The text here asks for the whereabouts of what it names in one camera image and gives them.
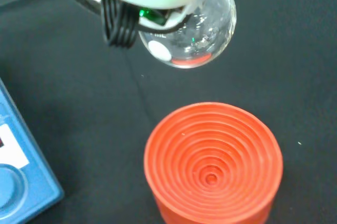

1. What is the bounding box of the red ribbed flask stand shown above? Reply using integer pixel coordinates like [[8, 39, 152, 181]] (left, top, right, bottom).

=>
[[143, 102, 284, 224]]

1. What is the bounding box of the heater with blue base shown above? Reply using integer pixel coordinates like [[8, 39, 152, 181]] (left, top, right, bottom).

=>
[[0, 77, 65, 224]]

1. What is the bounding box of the black bench cloth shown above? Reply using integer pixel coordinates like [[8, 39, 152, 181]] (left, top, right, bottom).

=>
[[0, 0, 337, 224]]

